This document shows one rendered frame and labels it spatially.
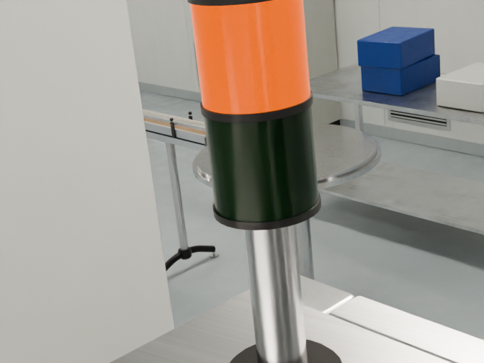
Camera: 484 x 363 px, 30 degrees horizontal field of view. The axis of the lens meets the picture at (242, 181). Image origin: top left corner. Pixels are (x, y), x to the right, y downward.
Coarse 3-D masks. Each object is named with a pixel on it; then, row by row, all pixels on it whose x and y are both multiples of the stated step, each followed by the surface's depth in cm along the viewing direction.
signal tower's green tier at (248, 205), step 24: (288, 120) 39; (312, 120) 41; (216, 144) 40; (240, 144) 39; (264, 144) 39; (288, 144) 39; (312, 144) 40; (216, 168) 40; (240, 168) 39; (264, 168) 39; (288, 168) 39; (312, 168) 41; (216, 192) 41; (240, 192) 40; (264, 192) 40; (288, 192) 40; (312, 192) 41; (240, 216) 40; (264, 216) 40; (288, 216) 40
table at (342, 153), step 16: (320, 128) 478; (336, 128) 474; (352, 128) 472; (320, 144) 453; (336, 144) 450; (352, 144) 447; (368, 144) 445; (208, 160) 447; (320, 160) 430; (336, 160) 428; (352, 160) 426; (368, 160) 426; (208, 176) 428; (320, 176) 409; (336, 176) 412; (352, 176) 415; (304, 224) 456; (304, 240) 458; (304, 256) 461; (304, 272) 464
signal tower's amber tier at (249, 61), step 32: (288, 0) 37; (224, 32) 37; (256, 32) 37; (288, 32) 38; (224, 64) 38; (256, 64) 38; (288, 64) 38; (224, 96) 38; (256, 96) 38; (288, 96) 38
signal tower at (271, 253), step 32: (192, 0) 38; (224, 0) 37; (256, 0) 37; (224, 224) 41; (256, 224) 40; (288, 224) 40; (256, 256) 42; (288, 256) 42; (256, 288) 43; (288, 288) 43; (256, 320) 44; (288, 320) 43; (256, 352) 45; (288, 352) 44; (320, 352) 46
